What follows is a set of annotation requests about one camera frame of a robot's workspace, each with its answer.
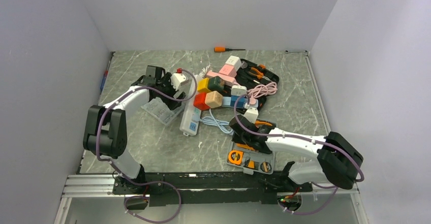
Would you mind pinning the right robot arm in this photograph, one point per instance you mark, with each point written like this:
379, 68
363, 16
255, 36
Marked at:
331, 158

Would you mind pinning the blue cube socket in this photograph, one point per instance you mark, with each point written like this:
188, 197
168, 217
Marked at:
238, 101

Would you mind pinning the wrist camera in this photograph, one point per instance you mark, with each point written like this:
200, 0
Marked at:
251, 114
179, 79

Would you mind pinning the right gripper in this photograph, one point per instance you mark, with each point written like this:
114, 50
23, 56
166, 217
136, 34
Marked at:
236, 137

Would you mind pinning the red blue pen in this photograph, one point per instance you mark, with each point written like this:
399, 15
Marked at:
104, 77

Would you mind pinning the orange pliers in grey case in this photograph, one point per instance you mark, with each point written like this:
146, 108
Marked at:
262, 123

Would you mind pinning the beige cube socket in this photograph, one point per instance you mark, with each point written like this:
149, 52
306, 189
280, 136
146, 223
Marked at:
213, 99

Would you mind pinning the grey tool case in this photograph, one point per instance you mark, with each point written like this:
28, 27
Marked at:
253, 162

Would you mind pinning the clear plastic parts box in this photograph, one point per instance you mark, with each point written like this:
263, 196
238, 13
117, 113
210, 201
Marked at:
158, 109

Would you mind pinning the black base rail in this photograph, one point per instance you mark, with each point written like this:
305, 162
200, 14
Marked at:
211, 188

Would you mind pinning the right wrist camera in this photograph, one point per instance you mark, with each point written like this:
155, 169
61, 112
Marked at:
251, 114

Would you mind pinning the yellow cube socket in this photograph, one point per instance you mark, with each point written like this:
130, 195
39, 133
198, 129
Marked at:
203, 86

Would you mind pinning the white long power strip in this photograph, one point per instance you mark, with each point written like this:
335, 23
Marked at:
191, 115

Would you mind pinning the white cube socket small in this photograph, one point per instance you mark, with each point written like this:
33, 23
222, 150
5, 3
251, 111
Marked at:
238, 90

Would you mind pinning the orange tape measure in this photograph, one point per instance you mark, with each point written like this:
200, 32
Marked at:
235, 157

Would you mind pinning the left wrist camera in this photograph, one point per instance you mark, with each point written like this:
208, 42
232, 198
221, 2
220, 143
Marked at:
179, 79

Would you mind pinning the dark green cube socket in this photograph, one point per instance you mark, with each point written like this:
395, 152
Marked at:
216, 84

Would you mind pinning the light blue power strip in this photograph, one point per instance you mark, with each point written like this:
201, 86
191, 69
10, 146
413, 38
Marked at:
226, 103

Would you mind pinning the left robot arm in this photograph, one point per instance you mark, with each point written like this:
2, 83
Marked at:
159, 92

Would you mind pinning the orange pliers in black case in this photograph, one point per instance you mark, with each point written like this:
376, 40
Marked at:
255, 72

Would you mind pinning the red cube socket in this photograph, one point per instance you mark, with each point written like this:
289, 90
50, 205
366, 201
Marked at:
199, 102

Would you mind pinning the pink power strip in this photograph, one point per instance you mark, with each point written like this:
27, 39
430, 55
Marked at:
230, 81

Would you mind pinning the white cube socket top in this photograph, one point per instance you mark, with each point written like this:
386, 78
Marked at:
234, 61

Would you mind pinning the orange handled screwdriver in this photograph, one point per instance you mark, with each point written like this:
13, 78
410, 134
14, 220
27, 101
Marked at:
225, 49

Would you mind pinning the black tool case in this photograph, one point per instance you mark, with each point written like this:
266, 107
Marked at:
244, 78

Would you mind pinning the pink cube socket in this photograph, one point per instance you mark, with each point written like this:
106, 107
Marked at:
228, 70

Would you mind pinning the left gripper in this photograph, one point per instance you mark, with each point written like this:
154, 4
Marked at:
166, 80

